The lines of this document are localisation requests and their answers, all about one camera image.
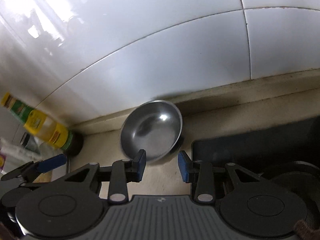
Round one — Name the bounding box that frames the steel bowl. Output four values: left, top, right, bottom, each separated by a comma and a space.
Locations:
120, 100, 184, 163

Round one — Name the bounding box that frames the yellow label oil bottle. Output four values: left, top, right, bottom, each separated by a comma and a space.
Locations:
1, 93, 84, 158

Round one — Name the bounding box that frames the black gas stove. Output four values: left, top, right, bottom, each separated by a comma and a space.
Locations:
191, 115, 320, 205

